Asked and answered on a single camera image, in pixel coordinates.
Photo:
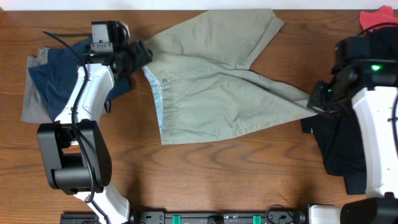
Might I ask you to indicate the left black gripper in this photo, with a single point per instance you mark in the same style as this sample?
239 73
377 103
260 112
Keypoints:
140 51

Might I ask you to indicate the folded navy blue shorts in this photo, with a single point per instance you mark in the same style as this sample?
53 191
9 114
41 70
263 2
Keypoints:
56 77

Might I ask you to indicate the red garment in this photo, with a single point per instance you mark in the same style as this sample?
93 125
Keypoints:
383 17

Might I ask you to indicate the black garment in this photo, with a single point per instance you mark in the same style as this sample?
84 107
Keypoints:
339 139

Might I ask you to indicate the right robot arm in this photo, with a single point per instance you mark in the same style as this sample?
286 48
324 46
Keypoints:
366 83

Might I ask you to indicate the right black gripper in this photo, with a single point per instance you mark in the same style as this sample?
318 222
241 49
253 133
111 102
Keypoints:
315 101

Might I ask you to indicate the folded grey shorts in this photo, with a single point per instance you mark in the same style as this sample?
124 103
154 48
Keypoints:
31 102

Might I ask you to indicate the khaki shorts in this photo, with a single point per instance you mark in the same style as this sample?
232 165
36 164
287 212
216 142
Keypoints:
202 84

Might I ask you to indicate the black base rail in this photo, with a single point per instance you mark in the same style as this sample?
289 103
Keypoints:
276 214

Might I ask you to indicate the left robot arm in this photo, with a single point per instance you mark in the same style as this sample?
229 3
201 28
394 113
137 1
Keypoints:
75 156

